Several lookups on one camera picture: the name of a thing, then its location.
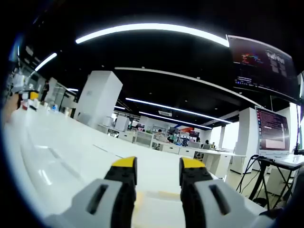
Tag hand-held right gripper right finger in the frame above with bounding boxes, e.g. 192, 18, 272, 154
179, 157, 275, 228

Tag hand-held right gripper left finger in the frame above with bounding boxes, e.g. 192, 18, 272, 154
46, 156, 138, 228

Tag clear storage box yellow latches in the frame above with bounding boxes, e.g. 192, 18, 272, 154
20, 140, 238, 228

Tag white office desk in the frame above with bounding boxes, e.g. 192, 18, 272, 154
193, 147, 247, 182

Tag black folding stand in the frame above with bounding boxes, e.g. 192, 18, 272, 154
257, 158, 300, 207

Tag white square pillar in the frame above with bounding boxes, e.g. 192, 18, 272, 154
238, 107, 259, 175
74, 70, 124, 130

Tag long ceiling light strip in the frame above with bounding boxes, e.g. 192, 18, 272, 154
125, 97, 232, 124
75, 23, 230, 48

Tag open silver laptop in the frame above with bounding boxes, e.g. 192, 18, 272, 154
255, 105, 304, 171

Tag short ceiling light strip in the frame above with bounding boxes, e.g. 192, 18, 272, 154
35, 52, 57, 71

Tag black hanging cable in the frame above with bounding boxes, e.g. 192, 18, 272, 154
236, 154, 260, 193

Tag large dark wall monitor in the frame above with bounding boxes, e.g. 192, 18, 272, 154
227, 34, 299, 100

